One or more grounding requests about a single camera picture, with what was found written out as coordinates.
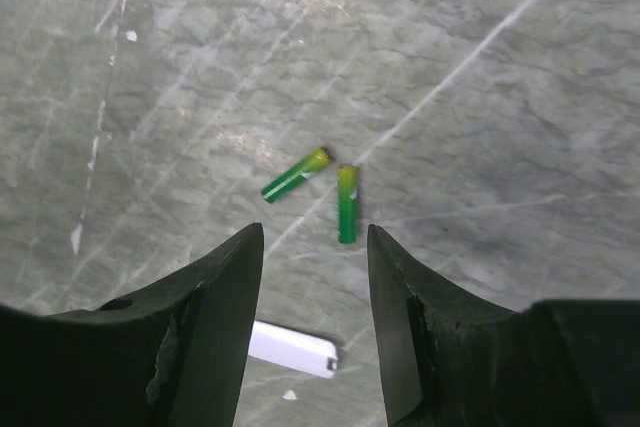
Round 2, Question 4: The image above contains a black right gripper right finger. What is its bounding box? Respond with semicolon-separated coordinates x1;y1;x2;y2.
367;225;639;426

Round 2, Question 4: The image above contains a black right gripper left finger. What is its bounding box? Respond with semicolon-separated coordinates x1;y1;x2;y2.
1;223;264;427

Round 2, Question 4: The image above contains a white battery cover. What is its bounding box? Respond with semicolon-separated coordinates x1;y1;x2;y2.
248;321;339;379

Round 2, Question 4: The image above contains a green battery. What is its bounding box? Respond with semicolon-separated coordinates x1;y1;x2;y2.
261;146;333;203
337;164;358;244

